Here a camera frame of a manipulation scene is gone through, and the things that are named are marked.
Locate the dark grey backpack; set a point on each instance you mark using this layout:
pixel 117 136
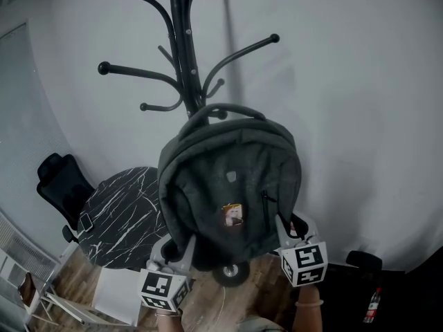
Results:
pixel 214 185

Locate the round black marble table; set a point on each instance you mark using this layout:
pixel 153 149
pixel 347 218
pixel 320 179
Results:
pixel 117 220

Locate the black coat stand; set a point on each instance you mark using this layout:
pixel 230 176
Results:
pixel 183 47

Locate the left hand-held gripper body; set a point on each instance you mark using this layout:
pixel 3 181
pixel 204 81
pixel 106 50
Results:
pixel 162 289

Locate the clear bottle with red label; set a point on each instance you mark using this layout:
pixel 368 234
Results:
pixel 373 308

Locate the black padded office chair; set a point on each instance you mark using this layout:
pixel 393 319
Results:
pixel 412 299

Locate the person's grey trousers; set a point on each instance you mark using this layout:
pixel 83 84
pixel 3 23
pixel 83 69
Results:
pixel 259 324

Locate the person's right hand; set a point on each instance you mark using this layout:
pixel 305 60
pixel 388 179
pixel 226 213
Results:
pixel 293 229

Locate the person's left forearm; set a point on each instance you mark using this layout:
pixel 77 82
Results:
pixel 169 323

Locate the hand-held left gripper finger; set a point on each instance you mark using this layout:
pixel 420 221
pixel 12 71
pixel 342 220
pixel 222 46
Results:
pixel 160 251
pixel 189 252

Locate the brown leather bag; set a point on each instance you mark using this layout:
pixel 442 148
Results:
pixel 27 289

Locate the person's right forearm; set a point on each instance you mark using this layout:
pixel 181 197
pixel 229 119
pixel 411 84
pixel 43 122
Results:
pixel 309 318

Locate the smartphone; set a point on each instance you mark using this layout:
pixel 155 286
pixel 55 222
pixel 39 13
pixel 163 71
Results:
pixel 86 222

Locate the white folding chair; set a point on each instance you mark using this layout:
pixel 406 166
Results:
pixel 117 296
pixel 10 265

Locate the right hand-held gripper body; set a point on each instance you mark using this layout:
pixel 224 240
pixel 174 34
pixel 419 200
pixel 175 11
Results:
pixel 304 263

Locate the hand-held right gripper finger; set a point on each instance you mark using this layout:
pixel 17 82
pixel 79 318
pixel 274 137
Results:
pixel 282 232
pixel 309 225

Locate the black mesh office chair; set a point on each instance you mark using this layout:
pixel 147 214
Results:
pixel 62 185

